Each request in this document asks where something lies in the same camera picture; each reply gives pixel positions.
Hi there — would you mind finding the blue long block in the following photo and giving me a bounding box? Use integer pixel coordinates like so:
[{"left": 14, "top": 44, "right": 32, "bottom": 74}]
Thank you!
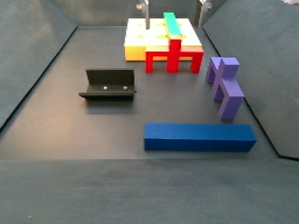
[{"left": 144, "top": 123, "right": 257, "bottom": 152}]

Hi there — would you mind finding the yellow slotted board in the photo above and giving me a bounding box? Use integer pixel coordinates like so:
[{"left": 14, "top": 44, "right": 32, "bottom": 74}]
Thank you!
[{"left": 124, "top": 18, "right": 203, "bottom": 61}]

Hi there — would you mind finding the red comb-shaped block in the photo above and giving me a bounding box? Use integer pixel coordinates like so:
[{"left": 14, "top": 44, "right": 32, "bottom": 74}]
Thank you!
[{"left": 144, "top": 37, "right": 203, "bottom": 74}]

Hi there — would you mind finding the purple comb-shaped block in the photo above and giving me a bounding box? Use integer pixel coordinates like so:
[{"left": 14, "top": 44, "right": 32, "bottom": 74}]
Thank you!
[{"left": 205, "top": 57, "right": 244, "bottom": 120}]

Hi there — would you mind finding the green long block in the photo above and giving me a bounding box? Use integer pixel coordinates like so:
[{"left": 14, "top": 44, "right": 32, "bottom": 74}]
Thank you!
[{"left": 163, "top": 12, "right": 181, "bottom": 37}]

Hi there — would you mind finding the black angle bracket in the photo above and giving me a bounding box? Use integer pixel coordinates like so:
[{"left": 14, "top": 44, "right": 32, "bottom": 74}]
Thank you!
[{"left": 78, "top": 68, "right": 136, "bottom": 101}]

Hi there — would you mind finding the left metal camera post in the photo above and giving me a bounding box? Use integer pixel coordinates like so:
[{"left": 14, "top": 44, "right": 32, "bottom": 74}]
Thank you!
[{"left": 136, "top": 0, "right": 149, "bottom": 29}]

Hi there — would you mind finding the metal camera post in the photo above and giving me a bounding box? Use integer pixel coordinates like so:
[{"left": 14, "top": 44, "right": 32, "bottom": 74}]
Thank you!
[
  {"left": 197, "top": 0, "right": 211, "bottom": 27},
  {"left": 136, "top": 0, "right": 149, "bottom": 29}
]

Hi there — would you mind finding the right metal camera post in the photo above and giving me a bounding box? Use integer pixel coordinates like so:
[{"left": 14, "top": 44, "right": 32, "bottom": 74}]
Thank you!
[{"left": 197, "top": 0, "right": 211, "bottom": 27}]

